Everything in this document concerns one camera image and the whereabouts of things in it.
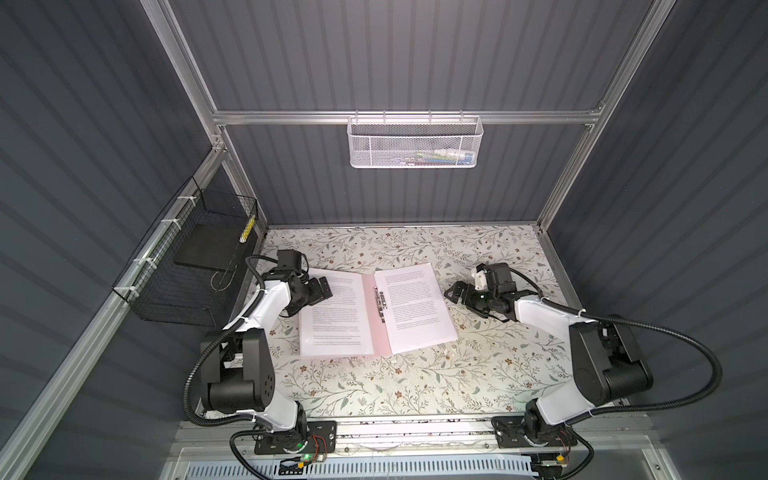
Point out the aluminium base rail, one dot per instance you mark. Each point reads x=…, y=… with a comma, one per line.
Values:
x=625, y=446

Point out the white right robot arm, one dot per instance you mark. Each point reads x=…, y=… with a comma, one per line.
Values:
x=606, y=361

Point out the printed paper sheet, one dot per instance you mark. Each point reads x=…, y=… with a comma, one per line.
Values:
x=414, y=309
x=339, y=326

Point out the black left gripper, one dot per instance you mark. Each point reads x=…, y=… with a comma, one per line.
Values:
x=316, y=295

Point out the floral table mat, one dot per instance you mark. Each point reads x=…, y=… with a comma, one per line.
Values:
x=492, y=366

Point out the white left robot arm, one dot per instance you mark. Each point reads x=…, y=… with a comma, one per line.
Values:
x=234, y=379

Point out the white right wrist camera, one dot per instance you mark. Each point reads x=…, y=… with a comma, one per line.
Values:
x=480, y=278

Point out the white ventilation grille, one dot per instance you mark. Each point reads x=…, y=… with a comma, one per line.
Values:
x=404, y=467

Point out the white wire mesh basket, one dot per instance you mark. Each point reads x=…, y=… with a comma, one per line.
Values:
x=374, y=141

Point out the black wire mesh basket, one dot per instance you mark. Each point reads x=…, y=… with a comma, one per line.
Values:
x=191, y=268

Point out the pens in white basket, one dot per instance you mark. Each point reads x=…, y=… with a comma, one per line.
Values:
x=440, y=157

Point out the pink file folder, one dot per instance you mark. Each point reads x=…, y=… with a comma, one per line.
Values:
x=377, y=327

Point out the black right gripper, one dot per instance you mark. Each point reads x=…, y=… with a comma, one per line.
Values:
x=468, y=289

